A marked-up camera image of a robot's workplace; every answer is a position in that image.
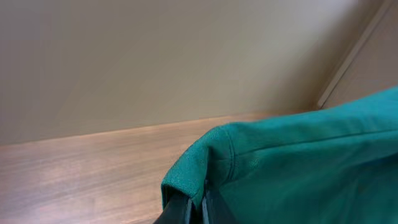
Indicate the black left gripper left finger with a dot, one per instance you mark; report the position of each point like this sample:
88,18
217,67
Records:
178,210

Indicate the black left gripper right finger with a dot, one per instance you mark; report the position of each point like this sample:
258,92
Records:
214,208

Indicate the green cloth garment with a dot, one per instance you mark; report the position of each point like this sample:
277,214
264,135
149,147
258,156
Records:
329,166

